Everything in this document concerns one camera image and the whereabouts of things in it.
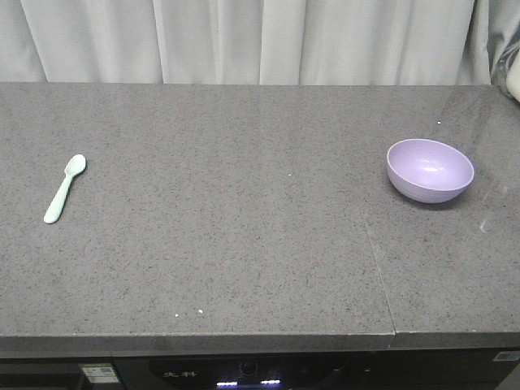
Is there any lilac plastic bowl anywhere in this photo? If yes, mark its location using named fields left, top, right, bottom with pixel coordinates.
left=386, top=139, right=475, bottom=204

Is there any pale green plastic spoon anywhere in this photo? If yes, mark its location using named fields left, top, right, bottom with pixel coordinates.
left=43, top=154, right=86, bottom=224

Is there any white curtain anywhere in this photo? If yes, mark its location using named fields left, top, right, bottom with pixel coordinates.
left=1, top=1, right=519, bottom=85

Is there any black drawer sterilizer cabinet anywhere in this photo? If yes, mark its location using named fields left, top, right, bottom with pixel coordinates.
left=114, top=349, right=519, bottom=389

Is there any black built-in dishwasher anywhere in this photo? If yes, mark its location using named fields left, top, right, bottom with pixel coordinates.
left=1, top=357, right=126, bottom=389

